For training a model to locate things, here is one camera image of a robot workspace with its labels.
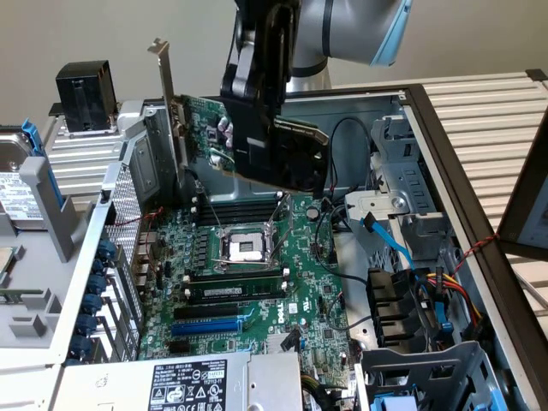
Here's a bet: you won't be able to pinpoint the CPU socket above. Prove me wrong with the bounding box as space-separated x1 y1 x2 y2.
213 222 283 275

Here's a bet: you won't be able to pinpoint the red black twisted wire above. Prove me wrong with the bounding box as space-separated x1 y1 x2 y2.
453 233 502 275

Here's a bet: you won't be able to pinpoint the black CPU cooler block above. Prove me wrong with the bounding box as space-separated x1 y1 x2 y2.
55 59 119 134

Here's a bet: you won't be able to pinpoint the silver power supply with label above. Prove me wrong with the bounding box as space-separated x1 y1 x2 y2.
53 350 306 411

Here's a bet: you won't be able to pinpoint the square CPU chip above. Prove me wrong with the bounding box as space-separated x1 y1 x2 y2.
0 246 23 289

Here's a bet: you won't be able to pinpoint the thin metal locking lever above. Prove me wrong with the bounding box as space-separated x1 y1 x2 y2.
211 255 277 268
199 187 224 235

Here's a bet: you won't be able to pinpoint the silver chipset heatsink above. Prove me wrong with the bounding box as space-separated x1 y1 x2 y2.
265 330 303 354

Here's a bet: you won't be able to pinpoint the green RAM stick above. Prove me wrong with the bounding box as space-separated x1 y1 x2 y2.
0 289 46 304

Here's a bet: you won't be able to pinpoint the green graphics card black fan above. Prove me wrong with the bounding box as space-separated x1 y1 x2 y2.
147 37 331 199

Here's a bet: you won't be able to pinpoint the long black expansion slot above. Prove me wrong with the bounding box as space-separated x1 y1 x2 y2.
172 301 241 323

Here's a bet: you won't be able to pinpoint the metal rear port block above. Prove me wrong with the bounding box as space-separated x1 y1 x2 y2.
132 230 159 289

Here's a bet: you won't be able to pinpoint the dark framed panel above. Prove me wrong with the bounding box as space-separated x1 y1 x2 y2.
496 111 548 263

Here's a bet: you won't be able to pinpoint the grey perforated disk bay cage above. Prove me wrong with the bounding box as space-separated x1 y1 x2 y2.
354 340 532 411

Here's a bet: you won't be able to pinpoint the grey plastic parts rack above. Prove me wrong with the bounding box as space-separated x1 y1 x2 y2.
0 100 145 370

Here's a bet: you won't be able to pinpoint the silver metal disk bay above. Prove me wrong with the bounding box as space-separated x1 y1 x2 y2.
344 115 457 241

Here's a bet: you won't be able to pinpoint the black RAM slot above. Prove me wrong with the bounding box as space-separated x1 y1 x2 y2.
195 200 283 213
195 210 280 225
182 268 289 284

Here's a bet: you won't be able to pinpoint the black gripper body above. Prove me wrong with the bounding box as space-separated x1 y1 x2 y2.
233 0 301 42

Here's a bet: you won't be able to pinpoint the blue flat data wire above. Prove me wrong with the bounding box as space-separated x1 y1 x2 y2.
361 215 417 271

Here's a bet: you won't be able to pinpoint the silver hard disk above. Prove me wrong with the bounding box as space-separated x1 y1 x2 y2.
0 131 46 224

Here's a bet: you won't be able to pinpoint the blue expansion slot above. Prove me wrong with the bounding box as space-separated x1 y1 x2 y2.
169 319 243 340

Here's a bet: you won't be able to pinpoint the red yellow power wires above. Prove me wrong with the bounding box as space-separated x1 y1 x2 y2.
431 265 485 331

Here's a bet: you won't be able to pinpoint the green Dell motherboard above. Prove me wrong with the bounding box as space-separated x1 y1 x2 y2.
136 192 360 389

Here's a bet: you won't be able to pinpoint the black plastic fan shroud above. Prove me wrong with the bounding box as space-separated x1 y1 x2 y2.
366 267 424 348

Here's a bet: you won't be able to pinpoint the open grey PC case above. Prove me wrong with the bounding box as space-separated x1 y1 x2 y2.
51 83 548 411

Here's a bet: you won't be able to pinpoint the black looped wire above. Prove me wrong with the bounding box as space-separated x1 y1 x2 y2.
330 116 373 192

